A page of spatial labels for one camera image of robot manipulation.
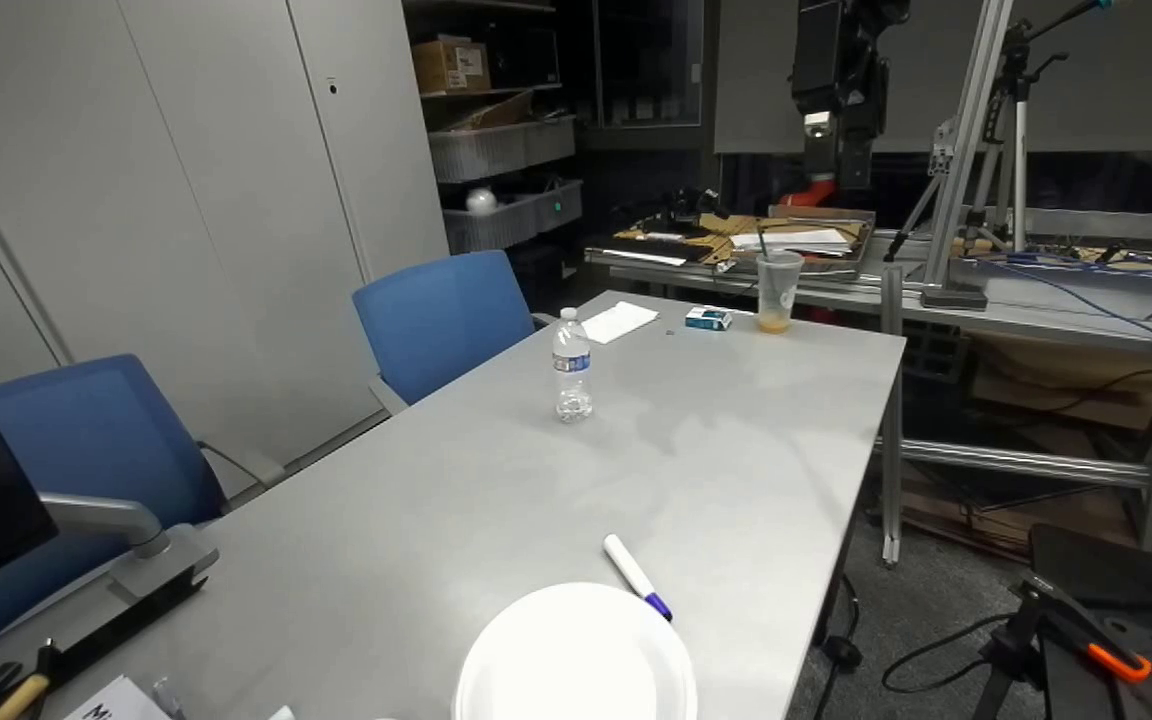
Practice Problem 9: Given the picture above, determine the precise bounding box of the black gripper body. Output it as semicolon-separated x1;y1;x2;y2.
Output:
789;0;911;136

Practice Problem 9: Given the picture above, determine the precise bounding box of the aluminium frame post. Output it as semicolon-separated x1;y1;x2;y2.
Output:
922;0;1016;311

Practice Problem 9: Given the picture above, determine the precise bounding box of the white paper sheet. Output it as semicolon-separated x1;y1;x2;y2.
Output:
579;296;660;347

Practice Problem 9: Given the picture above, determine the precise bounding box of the dark metal shelf unit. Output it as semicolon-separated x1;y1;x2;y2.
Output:
399;0;592;311

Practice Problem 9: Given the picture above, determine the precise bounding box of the brown cardboard sheets pile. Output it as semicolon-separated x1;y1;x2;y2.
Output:
607;198;881;277

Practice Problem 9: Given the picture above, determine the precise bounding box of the black and white camera tripod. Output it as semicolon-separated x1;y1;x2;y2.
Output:
885;11;1073;269

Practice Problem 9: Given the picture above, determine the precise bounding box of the brown cardboard box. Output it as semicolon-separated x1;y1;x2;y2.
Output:
412;32;491;96

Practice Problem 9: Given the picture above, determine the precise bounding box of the thin black floor cable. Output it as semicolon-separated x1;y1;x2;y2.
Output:
814;572;1024;696

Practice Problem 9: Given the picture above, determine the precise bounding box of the black bar clamp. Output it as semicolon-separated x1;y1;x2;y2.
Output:
0;567;211;715

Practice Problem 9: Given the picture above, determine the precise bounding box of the blue cable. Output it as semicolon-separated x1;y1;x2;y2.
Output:
1000;247;1152;354

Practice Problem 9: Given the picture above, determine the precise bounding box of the white cabinet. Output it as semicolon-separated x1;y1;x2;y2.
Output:
0;0;451;471

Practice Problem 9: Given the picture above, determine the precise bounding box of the black tripod with orange clamp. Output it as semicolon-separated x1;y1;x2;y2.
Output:
971;572;1152;720

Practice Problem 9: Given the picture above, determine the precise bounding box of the white round object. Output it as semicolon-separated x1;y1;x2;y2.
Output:
460;183;510;219

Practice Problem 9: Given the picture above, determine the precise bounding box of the metal frame workbench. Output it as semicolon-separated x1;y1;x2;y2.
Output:
586;204;1152;564

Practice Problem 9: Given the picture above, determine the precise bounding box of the wooden handled tool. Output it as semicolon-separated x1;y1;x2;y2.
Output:
0;673;55;720

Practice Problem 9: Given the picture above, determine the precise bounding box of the clear plastic cup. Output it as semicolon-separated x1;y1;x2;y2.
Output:
753;245;807;338

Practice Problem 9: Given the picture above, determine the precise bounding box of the brown cardboard under workbench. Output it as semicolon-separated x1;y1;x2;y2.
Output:
968;334;1152;440

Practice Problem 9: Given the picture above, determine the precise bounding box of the grey storage bin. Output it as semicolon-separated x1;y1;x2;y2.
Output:
439;177;590;258
427;118;579;187

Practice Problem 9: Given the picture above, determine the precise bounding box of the white printed paper label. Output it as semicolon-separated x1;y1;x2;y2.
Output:
65;673;171;720

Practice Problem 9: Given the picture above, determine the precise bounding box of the white round plate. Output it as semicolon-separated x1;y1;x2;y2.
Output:
451;579;701;720

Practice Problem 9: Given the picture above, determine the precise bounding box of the blue capped white marker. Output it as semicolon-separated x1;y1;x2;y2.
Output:
599;534;678;629

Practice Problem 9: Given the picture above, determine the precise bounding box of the small blue box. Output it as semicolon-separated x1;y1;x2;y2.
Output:
680;305;740;338

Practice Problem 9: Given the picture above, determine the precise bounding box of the clear plastic water bottle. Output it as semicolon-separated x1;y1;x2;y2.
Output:
549;305;599;427

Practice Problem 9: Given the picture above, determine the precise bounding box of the blue office chair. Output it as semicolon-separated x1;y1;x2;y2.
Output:
0;347;234;684
349;245;541;414

